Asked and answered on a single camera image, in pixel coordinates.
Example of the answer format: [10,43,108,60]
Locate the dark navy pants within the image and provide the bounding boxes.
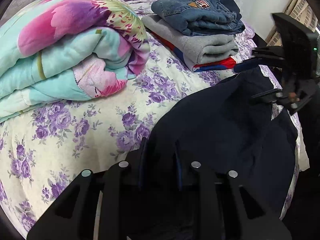
[141,67,298,217]

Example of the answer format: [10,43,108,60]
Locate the folded red blue garment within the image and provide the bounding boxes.
[151,32,240,72]

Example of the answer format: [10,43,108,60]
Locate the purple floral bed sheet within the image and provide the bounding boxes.
[0,0,311,238]

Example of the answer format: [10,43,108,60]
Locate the folded grey sweatpants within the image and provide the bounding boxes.
[142,15,239,64]

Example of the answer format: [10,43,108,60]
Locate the folded blue denim jeans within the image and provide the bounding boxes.
[151,0,245,36]

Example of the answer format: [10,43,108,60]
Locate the pink teal floral quilt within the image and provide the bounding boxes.
[1,0,150,121]

